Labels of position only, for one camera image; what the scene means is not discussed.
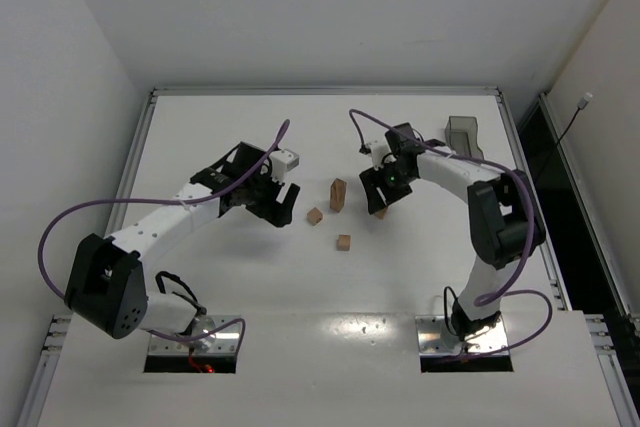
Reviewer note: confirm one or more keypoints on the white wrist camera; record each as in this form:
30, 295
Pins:
282, 162
377, 151

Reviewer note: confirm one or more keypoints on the aluminium table frame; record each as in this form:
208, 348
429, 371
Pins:
331, 337

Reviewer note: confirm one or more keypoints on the long striped wood block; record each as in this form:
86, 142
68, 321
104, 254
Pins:
338, 187

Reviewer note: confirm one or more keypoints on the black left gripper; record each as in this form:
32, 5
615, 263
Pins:
267, 202

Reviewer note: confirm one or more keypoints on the metal base plate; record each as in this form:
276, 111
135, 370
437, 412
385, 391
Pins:
222, 339
435, 341

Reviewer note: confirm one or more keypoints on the long light wood block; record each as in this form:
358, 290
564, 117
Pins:
337, 203

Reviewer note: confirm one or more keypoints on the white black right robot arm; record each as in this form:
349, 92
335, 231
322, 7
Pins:
503, 229

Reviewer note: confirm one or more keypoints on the small wood cube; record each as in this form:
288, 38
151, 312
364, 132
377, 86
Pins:
314, 216
381, 213
343, 242

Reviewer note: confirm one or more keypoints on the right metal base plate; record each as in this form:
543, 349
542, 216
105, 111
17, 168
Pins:
435, 341

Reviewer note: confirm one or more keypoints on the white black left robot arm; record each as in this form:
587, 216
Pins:
107, 284

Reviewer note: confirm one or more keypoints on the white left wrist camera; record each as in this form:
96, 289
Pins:
282, 162

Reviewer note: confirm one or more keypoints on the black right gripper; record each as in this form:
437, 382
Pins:
382, 190

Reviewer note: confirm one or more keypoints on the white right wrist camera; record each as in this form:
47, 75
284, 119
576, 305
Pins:
377, 151

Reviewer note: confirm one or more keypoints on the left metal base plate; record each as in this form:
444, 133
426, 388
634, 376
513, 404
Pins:
222, 339

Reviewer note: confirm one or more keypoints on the smoky transparent plastic bin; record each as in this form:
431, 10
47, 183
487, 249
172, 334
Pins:
461, 135

